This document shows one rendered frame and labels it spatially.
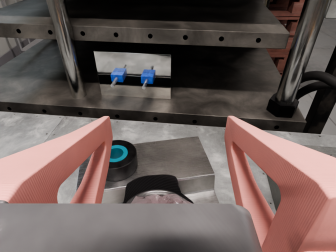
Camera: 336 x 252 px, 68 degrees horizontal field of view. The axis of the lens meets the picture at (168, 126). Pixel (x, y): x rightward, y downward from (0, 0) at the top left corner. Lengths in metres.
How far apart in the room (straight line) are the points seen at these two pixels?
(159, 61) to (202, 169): 0.49
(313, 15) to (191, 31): 0.34
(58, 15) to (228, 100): 0.64
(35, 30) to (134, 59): 0.35
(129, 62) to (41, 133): 0.37
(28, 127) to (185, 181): 0.57
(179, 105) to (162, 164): 0.44
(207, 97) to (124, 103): 0.31
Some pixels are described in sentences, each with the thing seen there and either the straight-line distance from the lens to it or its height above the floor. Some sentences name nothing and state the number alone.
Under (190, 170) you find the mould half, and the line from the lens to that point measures 0.49.
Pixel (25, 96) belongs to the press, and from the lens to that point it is 1.10.
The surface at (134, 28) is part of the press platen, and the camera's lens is 0.87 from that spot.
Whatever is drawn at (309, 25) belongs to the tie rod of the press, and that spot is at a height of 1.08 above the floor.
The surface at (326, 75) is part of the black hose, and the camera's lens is 0.91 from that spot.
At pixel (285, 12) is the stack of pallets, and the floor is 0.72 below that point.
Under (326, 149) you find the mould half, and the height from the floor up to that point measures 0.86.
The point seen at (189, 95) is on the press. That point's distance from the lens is 0.97.
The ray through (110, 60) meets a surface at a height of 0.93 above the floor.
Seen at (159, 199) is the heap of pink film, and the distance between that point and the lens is 0.47.
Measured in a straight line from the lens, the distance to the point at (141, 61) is 0.89.
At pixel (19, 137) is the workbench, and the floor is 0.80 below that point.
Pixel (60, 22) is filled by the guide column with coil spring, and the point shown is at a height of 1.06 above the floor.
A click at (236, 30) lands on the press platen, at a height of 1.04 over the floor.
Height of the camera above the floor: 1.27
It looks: 37 degrees down
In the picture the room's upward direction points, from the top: straight up
